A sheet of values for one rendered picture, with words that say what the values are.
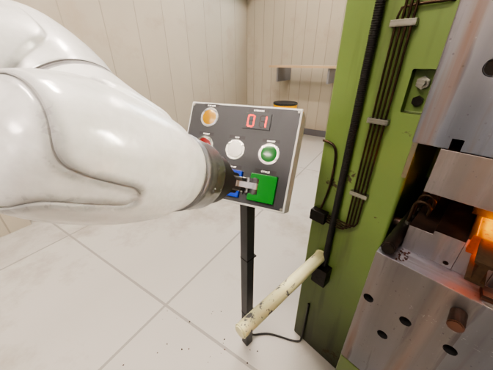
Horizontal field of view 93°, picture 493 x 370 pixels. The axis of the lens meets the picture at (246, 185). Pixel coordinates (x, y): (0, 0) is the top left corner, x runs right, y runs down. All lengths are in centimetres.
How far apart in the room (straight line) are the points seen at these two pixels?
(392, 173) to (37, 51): 75
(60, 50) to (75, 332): 162
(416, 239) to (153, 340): 133
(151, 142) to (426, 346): 73
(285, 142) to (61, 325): 161
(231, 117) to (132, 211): 55
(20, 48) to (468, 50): 59
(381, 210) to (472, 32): 47
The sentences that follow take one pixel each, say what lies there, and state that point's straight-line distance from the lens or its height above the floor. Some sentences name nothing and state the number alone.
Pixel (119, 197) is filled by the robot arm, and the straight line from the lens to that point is 18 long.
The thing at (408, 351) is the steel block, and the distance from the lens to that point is 81.
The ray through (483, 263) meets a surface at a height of 102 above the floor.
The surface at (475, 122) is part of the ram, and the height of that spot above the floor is 122.
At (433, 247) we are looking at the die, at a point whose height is 95.
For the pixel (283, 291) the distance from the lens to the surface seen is 86.
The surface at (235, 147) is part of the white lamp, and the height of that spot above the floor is 109.
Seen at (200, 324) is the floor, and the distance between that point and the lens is 156.
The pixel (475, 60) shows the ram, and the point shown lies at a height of 131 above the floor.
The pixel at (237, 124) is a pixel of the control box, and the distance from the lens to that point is 69.
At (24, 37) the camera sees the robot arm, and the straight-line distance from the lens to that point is 28.
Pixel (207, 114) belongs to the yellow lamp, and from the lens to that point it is 74.
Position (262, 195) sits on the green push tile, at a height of 99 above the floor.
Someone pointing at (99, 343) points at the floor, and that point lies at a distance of 167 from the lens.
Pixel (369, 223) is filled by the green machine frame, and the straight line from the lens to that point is 87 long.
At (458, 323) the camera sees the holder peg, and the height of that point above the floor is 88.
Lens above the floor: 131
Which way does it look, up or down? 28 degrees down
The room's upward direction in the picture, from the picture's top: straight up
